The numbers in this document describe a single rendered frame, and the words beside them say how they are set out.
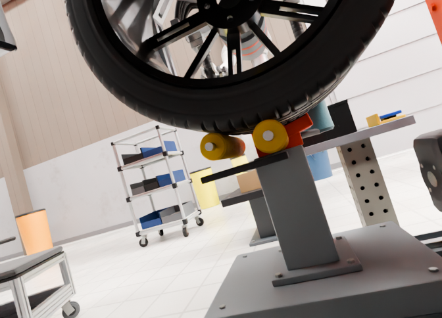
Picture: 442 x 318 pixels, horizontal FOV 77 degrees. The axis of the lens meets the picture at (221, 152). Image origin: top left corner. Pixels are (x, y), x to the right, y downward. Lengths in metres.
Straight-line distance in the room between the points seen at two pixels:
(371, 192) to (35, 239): 5.25
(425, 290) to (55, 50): 6.26
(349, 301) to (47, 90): 6.13
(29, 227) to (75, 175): 1.08
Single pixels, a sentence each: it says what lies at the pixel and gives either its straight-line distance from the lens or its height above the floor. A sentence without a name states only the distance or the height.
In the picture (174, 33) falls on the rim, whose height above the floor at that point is 0.85.
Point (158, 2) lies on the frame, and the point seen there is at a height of 0.98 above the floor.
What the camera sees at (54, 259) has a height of 0.29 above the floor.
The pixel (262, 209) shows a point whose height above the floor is 0.18.
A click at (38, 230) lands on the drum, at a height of 0.40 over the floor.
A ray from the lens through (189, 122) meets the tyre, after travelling 0.52.
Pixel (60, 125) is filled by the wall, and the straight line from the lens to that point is 6.02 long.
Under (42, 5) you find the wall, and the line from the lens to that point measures 6.86.
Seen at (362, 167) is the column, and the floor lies 0.33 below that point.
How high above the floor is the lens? 0.46
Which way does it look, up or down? 4 degrees up
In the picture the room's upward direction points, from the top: 17 degrees counter-clockwise
